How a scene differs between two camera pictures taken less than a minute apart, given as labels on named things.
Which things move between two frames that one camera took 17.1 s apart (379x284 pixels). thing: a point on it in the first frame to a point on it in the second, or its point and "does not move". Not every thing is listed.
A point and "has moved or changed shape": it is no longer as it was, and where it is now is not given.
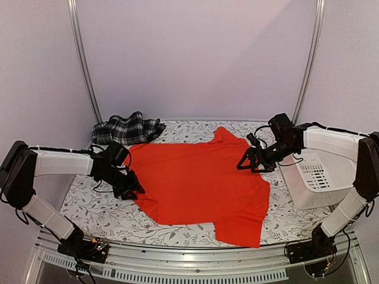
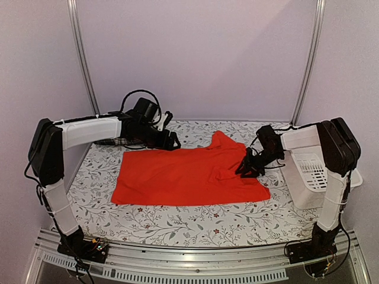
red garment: [203, 183] has moved or changed shape
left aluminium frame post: [73, 7] does not move
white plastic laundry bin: [317, 180] does not move
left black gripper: [133, 182] to [164, 145]
